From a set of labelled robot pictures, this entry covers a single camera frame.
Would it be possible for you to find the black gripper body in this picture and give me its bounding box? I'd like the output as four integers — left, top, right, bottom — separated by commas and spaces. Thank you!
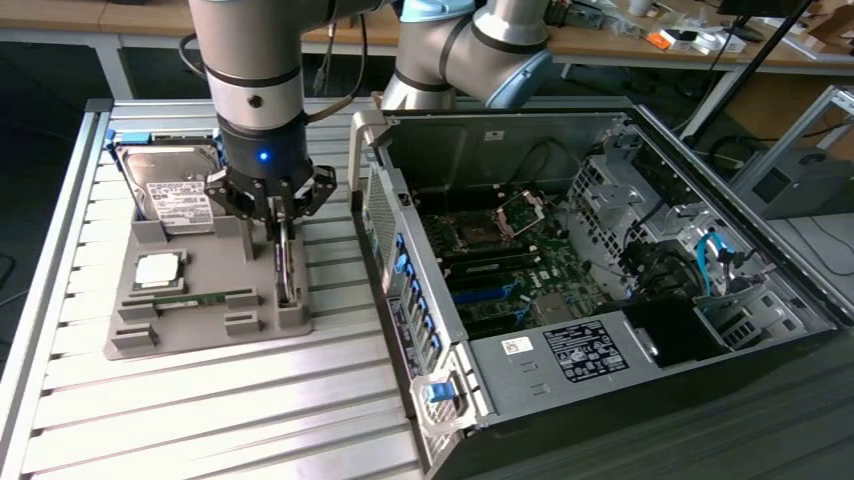
216, 115, 314, 200

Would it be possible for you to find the green graphics card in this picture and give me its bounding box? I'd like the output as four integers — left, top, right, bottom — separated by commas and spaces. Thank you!
265, 198, 302, 307

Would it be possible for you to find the hard disk in blue caddy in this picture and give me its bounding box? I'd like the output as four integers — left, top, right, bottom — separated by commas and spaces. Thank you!
104, 128, 232, 236

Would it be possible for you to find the grey parts rack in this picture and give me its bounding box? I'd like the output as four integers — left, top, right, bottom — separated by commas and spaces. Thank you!
102, 213, 314, 362

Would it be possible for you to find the silver CPU chip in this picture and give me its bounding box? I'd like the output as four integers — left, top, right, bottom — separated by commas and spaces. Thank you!
130, 252, 188, 292

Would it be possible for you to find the open PC case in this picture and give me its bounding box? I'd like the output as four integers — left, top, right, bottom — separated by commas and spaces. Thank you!
346, 97, 854, 480

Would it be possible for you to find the loose green RAM stick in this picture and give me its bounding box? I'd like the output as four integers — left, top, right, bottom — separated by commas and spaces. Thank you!
153, 294, 228, 307

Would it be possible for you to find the CPU socket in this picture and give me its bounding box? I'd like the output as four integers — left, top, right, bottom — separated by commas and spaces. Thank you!
452, 212, 508, 251

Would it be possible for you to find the metal socket cover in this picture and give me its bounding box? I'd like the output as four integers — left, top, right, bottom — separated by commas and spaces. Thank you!
496, 189, 548, 236

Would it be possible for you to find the blue expansion slot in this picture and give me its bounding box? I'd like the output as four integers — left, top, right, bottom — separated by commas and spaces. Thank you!
452, 285, 519, 305

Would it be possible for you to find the green motherboard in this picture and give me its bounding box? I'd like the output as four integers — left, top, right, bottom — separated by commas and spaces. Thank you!
416, 189, 615, 341

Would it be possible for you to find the wooden desk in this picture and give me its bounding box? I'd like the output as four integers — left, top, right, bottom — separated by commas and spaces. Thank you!
0, 0, 854, 76

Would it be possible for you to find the silver disk bay cage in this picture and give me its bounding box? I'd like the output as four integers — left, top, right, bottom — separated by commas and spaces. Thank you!
565, 149, 675, 241

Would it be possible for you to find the silver chipset heat sink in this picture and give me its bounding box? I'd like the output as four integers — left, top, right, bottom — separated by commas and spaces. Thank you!
532, 294, 581, 324

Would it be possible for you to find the silver power supply unit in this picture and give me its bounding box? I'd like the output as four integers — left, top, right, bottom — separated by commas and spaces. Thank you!
465, 309, 659, 416

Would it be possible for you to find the black shroud box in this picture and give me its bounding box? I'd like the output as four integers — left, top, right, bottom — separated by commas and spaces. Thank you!
619, 298, 728, 370

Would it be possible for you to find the white box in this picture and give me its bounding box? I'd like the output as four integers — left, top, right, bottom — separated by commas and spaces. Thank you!
689, 32, 748, 56

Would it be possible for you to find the black monitor base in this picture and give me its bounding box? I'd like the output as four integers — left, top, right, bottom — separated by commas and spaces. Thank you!
716, 0, 768, 42

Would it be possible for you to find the grey machine cabinet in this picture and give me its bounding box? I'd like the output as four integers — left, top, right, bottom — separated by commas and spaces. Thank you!
729, 147, 854, 221

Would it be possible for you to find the black stand pole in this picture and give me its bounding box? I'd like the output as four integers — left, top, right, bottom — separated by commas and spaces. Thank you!
679, 0, 819, 141

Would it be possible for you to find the blue disk wire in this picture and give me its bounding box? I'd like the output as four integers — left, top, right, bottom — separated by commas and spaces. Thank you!
692, 229, 739, 301

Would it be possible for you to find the aluminium profile frame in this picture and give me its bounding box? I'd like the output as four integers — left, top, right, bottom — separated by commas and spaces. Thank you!
765, 83, 854, 166

